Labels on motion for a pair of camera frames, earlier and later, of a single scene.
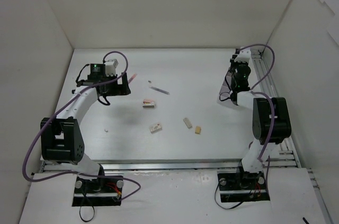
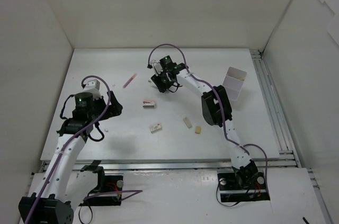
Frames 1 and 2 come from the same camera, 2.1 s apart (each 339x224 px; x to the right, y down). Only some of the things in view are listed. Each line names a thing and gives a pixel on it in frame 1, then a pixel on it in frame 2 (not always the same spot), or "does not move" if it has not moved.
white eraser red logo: [154, 128] does not move
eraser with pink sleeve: [149, 104] does not move
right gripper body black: [235, 56] to [160, 82]
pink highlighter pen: [130, 79] does not move
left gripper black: [116, 88] to [110, 105]
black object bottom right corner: [305, 221] does not move
